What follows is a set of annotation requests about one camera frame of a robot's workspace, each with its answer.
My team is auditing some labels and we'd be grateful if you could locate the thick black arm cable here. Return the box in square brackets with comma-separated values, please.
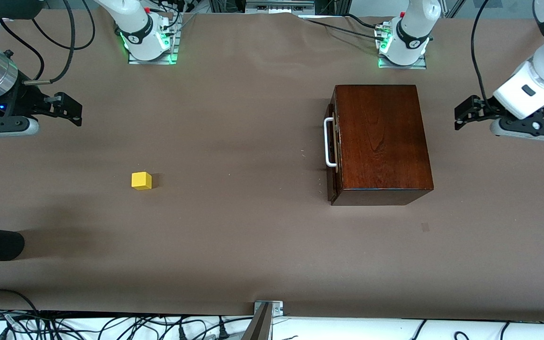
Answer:
[22, 0, 75, 85]

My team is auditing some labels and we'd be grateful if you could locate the wooden drawer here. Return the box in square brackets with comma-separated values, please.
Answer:
[325, 92, 344, 206]

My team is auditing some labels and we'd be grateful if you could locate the small metal bracket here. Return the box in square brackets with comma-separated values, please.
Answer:
[253, 301, 284, 316]

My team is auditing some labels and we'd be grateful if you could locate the dark wooden box casing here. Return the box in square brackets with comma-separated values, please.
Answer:
[331, 85, 434, 206]

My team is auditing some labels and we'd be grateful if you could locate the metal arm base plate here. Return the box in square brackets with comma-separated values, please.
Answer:
[378, 50, 427, 70]
[128, 21, 179, 65]

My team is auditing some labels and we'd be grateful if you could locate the brown table cover sheet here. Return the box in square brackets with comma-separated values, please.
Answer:
[0, 9, 544, 323]

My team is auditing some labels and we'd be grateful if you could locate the white metal drawer handle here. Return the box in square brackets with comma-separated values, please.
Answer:
[324, 117, 338, 168]

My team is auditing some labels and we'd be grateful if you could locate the yellow cube block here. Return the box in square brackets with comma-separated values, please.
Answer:
[131, 171, 153, 191]

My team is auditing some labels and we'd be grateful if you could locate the grey device box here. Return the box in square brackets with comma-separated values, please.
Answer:
[245, 0, 316, 14]

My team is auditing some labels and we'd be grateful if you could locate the dark camera mount pole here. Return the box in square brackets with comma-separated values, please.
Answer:
[240, 302, 273, 340]

